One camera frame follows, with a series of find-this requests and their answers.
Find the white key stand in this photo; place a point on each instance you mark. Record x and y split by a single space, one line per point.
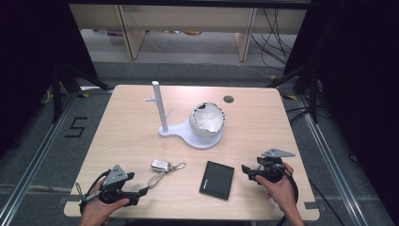
162 106

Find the person's right hand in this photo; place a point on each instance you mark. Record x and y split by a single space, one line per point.
282 191

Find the black metal stand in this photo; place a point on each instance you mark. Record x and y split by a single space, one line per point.
312 94
58 94

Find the white bowl with silver lining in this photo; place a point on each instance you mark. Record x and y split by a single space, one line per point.
207 119

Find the person's left hand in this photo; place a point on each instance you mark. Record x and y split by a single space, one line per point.
95 212

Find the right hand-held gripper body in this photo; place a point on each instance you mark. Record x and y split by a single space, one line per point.
272 169

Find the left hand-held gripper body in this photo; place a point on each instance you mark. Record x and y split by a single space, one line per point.
116 179

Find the beige wooden shelf unit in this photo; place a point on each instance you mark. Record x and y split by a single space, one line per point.
188 19

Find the dark curtain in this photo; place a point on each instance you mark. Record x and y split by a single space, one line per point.
31 62
360 78

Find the metal floor rail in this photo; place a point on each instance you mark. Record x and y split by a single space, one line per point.
332 160
34 163

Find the black wallet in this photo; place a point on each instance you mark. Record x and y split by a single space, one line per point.
216 180

